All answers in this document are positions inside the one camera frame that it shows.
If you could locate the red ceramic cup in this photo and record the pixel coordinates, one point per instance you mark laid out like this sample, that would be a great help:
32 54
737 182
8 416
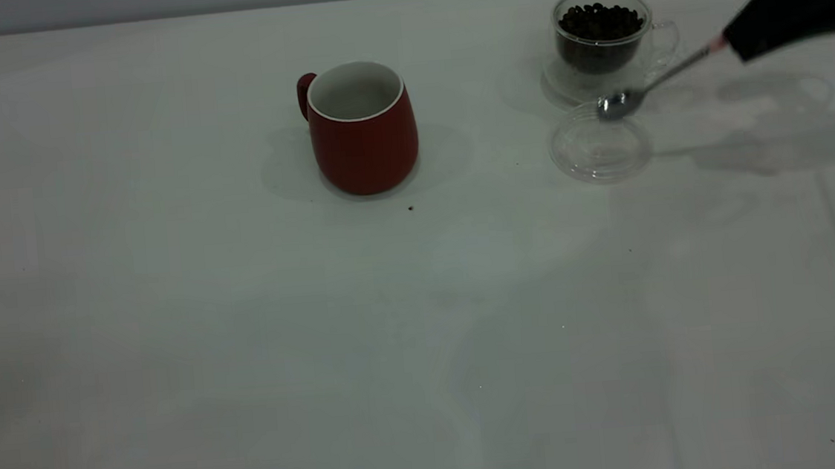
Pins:
366 153

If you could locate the coffee beans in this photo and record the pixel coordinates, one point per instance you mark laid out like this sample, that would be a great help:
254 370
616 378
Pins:
599 34

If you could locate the clear glass mug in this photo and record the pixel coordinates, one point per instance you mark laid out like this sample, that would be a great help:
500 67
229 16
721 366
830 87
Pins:
599 82

